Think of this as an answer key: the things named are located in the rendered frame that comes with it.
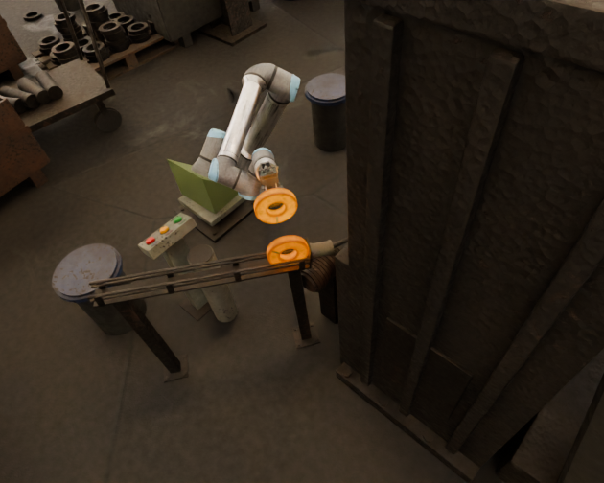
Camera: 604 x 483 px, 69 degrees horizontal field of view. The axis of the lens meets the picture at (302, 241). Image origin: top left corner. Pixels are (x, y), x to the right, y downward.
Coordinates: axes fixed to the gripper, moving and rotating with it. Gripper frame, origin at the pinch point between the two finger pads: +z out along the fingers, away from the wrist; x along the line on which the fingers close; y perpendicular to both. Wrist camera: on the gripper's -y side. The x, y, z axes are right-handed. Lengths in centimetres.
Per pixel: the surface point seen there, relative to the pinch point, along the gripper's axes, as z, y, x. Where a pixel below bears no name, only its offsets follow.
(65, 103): -202, 1, -125
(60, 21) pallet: -326, 40, -142
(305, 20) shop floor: -327, 1, 75
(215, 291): -24, -53, -36
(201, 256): -22, -31, -36
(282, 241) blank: 7.9, -12.1, -0.7
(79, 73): -241, 12, -120
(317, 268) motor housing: -1.6, -36.0, 11.3
